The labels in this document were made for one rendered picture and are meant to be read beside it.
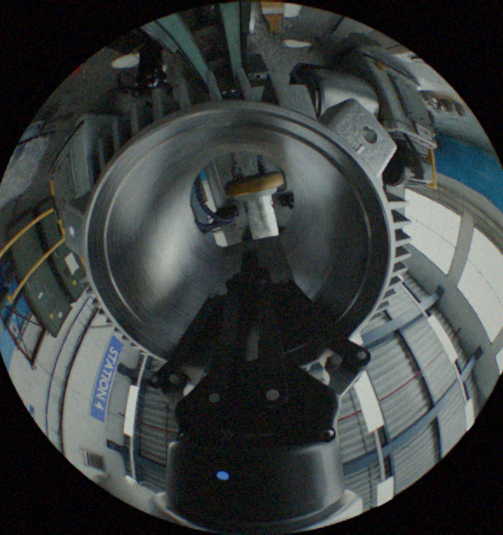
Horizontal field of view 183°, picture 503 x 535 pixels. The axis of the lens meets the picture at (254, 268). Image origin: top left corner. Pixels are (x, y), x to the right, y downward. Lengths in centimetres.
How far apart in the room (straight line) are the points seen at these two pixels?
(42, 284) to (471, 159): 863
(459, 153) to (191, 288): 585
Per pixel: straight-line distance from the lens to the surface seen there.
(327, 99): 49
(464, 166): 572
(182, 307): 17
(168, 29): 39
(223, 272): 22
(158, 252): 17
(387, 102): 61
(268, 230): 55
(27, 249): 328
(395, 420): 475
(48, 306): 320
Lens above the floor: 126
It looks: 33 degrees up
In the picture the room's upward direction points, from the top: 165 degrees clockwise
